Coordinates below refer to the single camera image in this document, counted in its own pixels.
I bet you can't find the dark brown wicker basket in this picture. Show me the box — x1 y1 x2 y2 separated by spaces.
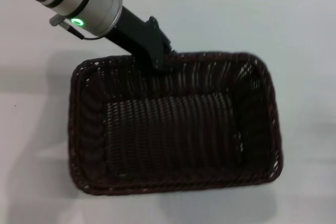
68 50 284 196

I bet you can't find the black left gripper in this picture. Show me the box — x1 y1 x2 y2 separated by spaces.
106 6 185 74

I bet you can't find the black arm cable with connector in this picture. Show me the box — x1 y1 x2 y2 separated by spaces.
49 15 106 40

